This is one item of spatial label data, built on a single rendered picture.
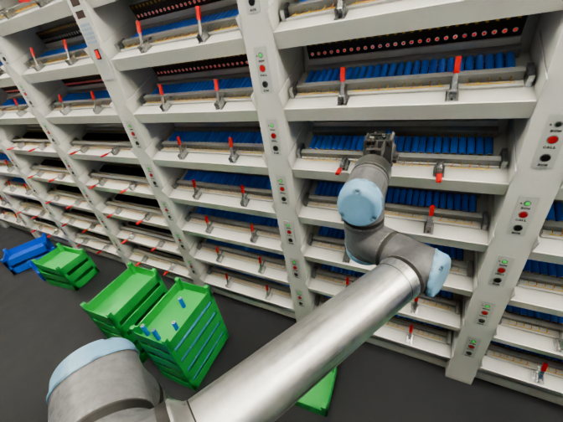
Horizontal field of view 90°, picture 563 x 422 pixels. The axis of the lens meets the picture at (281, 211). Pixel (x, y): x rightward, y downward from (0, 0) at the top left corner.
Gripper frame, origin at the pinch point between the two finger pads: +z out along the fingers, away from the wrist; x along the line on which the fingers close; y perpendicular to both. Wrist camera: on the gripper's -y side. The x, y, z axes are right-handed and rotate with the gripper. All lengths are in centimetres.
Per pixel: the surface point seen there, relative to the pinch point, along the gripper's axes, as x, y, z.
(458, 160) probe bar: -19.5, -3.3, -1.8
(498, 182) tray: -28.8, -6.9, -6.2
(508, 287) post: -39, -42, -8
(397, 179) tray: -4.8, -8.3, -5.7
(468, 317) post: -32, -60, -8
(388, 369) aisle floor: -8, -101, -16
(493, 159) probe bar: -27.3, -2.7, -1.6
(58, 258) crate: 224, -84, -26
